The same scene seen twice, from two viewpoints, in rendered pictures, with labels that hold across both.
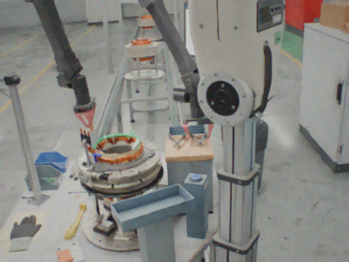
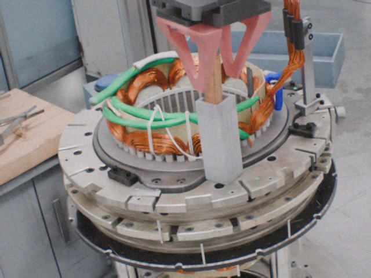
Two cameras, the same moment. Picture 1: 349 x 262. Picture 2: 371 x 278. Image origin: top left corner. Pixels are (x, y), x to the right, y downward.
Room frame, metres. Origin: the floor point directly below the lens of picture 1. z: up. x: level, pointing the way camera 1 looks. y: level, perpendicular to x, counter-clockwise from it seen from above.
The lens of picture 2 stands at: (1.81, 0.78, 1.51)
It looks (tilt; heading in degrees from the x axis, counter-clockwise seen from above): 29 degrees down; 228
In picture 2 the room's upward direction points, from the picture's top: 8 degrees counter-clockwise
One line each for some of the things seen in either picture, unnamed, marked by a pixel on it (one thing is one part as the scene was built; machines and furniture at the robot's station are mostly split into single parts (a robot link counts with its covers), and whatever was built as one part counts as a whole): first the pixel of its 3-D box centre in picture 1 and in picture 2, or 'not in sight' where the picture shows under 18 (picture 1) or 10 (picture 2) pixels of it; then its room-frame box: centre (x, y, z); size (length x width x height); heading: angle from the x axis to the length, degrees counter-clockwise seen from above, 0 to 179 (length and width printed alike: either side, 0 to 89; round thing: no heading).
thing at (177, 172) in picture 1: (189, 177); (19, 222); (1.43, -0.06, 0.91); 0.19 x 0.19 x 0.26; 89
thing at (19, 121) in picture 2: not in sight; (13, 127); (1.42, 0.00, 1.09); 0.06 x 0.01 x 0.01; 23
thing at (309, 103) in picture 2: (88, 155); (304, 65); (1.20, 0.30, 1.15); 0.03 x 0.02 x 0.12; 175
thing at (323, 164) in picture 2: not in sight; (321, 164); (1.24, 0.35, 1.05); 0.02 x 0.02 x 0.01; 23
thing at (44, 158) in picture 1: (52, 162); not in sight; (1.82, 0.67, 0.82); 0.16 x 0.14 x 0.07; 92
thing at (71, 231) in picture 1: (75, 221); not in sight; (1.30, 0.44, 0.80); 0.22 x 0.04 x 0.03; 174
